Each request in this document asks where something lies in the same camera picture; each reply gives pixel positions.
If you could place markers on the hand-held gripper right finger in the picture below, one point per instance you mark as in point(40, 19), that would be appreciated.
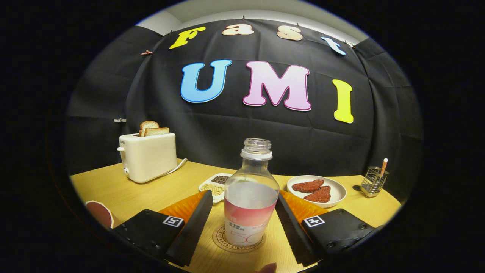
point(295, 235)

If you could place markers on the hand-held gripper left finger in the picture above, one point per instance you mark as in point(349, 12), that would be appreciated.
point(189, 235)

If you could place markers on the round wooden coaster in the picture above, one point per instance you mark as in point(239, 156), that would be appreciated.
point(219, 237)

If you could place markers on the clear juice bottle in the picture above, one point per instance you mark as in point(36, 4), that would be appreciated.
point(250, 189)

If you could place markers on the red meat patty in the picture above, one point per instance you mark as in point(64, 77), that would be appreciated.
point(320, 195)
point(307, 185)

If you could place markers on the white divided bean dish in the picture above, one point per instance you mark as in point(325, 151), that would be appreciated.
point(212, 186)

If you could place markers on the wooden table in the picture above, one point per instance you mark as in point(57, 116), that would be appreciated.
point(182, 182)

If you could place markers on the white round plate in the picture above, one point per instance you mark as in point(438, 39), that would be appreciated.
point(339, 191)

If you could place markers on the cream toaster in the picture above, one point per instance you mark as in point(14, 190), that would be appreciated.
point(149, 157)

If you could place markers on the black backdrop cloth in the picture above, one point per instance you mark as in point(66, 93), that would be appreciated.
point(227, 136)

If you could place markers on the toast slice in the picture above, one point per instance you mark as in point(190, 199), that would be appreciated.
point(148, 124)
point(157, 131)

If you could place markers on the orange pencil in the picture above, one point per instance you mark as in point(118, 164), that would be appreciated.
point(384, 166)

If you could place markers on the pink cloth clip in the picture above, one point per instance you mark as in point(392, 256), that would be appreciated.
point(146, 52)

